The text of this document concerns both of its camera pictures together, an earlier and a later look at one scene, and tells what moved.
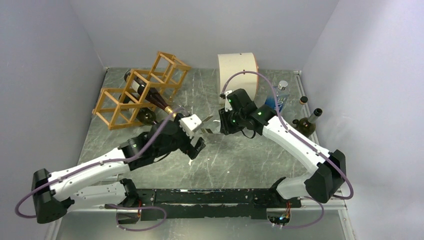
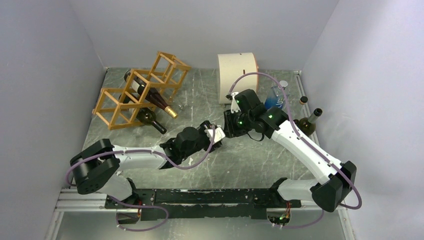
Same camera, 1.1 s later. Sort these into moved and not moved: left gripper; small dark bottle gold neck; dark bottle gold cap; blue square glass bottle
Moved: left gripper
Not moved: small dark bottle gold neck; dark bottle gold cap; blue square glass bottle
